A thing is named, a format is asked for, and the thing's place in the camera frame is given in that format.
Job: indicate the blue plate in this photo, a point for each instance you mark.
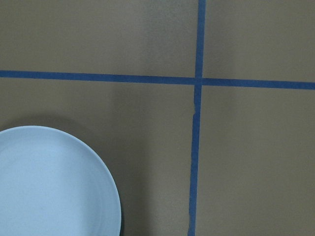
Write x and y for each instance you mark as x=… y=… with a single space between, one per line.
x=53 y=184

